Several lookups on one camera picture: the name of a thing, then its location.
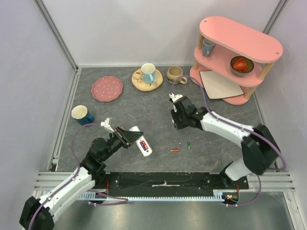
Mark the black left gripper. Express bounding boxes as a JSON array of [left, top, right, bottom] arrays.
[[101, 126, 143, 161]]

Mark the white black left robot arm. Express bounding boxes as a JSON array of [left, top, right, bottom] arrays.
[[19, 127, 143, 230]]

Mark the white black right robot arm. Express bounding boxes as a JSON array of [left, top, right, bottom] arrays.
[[169, 93, 280, 189]]

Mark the white square mat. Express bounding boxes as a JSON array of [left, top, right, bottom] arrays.
[[200, 71, 244, 99]]

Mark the beige ceramic mug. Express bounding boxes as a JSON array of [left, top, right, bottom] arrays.
[[166, 66, 188, 84]]

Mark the pink dotted plate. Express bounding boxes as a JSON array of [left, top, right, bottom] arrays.
[[91, 76, 123, 102]]

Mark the dark blue mug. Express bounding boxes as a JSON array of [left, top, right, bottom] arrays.
[[71, 105, 94, 126]]

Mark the beige floral saucer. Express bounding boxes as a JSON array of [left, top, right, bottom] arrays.
[[131, 68, 164, 92]]

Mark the light blue mug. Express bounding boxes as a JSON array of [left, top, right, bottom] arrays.
[[141, 63, 156, 84]]

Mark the grey blue shelf mug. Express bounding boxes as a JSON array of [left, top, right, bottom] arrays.
[[202, 38, 216, 57]]

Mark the red cup in bowl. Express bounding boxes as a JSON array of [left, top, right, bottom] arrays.
[[232, 57, 248, 72]]

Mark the pink three-tier shelf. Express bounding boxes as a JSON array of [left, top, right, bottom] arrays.
[[190, 16, 283, 105]]

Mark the patterned dark bowl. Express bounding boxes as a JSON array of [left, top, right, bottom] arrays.
[[230, 56, 254, 77]]

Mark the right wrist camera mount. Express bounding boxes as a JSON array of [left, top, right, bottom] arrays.
[[169, 93, 183, 103]]

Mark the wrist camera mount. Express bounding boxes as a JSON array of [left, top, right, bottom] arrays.
[[100, 117, 114, 133], [169, 93, 183, 103]]

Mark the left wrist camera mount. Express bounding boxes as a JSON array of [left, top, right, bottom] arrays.
[[100, 117, 114, 133]]

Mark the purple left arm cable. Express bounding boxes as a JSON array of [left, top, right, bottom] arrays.
[[28, 122, 129, 230]]

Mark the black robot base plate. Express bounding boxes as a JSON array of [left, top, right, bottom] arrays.
[[94, 172, 249, 197]]

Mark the white slotted cable duct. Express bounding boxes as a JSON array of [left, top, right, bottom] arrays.
[[78, 190, 239, 203]]

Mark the aluminium frame post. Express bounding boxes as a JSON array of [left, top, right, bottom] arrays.
[[33, 0, 78, 71], [262, 0, 288, 35]]

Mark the left aluminium frame post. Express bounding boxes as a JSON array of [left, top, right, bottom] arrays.
[[33, 0, 78, 71]]

